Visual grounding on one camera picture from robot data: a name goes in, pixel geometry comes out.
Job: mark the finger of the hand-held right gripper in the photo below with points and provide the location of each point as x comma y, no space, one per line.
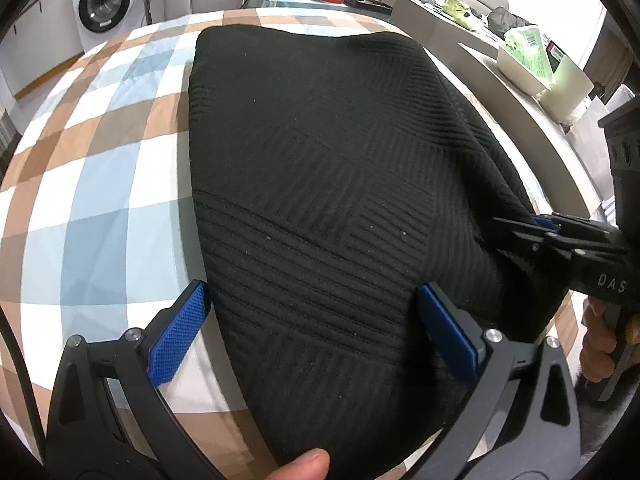
520,235
547,222

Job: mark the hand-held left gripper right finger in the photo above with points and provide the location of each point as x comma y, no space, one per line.
450,330

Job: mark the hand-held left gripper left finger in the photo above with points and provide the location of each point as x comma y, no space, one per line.
180,332

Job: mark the black knit sweater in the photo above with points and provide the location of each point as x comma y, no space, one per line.
325,185

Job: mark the person's right hand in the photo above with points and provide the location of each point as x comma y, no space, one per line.
595,345

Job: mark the person's left hand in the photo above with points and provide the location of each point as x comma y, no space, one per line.
300,467

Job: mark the grey curved ledge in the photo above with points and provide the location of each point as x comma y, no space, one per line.
550,150

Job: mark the white bowl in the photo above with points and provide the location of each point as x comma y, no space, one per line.
517,77

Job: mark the checked blanket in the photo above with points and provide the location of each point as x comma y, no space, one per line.
100,160

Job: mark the dark grey jacket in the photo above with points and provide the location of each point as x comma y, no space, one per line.
505,20

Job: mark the green plush toy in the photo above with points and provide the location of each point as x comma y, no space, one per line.
457,10

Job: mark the black food tray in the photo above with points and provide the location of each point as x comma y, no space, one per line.
370,2

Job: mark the white kitchen base cabinet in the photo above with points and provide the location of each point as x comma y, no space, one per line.
40,40

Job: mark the side table with blue cloth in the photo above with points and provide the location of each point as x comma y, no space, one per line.
280,2

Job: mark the white washing machine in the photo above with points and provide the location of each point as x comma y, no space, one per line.
105,5

